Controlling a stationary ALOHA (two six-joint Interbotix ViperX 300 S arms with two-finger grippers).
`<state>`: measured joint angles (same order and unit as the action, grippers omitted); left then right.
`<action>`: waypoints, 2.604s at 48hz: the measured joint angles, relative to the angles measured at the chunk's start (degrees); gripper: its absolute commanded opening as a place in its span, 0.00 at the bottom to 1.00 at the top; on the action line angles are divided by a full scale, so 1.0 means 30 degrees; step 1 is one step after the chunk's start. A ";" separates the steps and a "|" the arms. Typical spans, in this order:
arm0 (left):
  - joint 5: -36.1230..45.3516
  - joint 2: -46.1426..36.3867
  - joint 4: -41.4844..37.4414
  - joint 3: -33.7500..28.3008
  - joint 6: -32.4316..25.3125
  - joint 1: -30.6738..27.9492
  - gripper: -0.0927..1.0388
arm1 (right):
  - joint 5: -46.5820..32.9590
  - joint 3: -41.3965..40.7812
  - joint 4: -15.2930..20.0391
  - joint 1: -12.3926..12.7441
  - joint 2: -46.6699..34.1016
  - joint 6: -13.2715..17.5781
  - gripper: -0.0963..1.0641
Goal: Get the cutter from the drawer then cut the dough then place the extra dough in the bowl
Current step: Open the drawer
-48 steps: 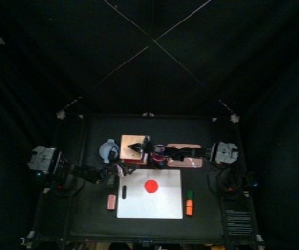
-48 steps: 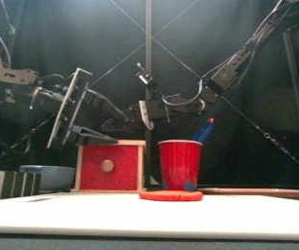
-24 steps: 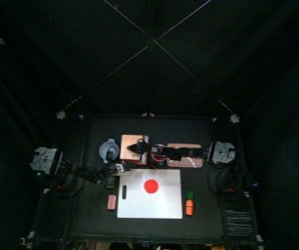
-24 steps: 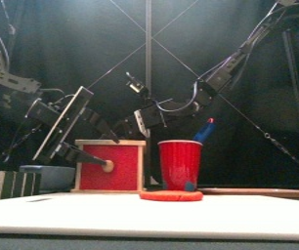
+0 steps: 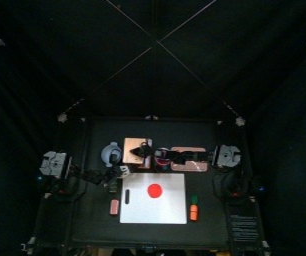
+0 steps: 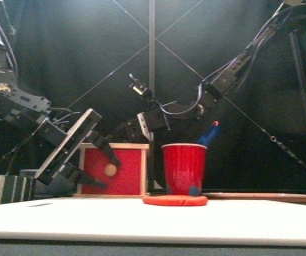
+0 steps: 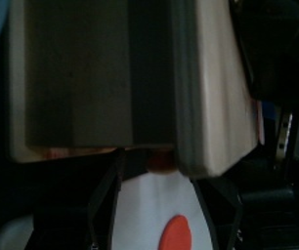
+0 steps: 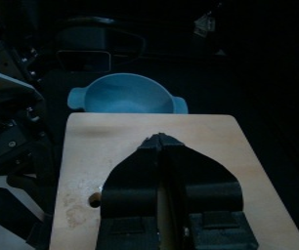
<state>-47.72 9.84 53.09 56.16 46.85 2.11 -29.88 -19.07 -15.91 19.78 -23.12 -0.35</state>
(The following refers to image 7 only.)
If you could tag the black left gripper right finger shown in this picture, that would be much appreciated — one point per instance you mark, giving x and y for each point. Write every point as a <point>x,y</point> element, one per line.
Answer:
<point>219,208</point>

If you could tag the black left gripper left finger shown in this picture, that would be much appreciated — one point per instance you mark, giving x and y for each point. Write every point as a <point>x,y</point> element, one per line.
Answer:
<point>105,195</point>

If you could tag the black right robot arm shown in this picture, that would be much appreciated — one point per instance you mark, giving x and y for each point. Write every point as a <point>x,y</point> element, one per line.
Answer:
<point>277,49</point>

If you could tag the light wooden cutting board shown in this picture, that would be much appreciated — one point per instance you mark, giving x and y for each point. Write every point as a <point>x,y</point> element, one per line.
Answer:
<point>220,91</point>

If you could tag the silver metal frame post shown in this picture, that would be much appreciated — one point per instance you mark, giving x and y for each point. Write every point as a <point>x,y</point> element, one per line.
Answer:
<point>296,133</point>

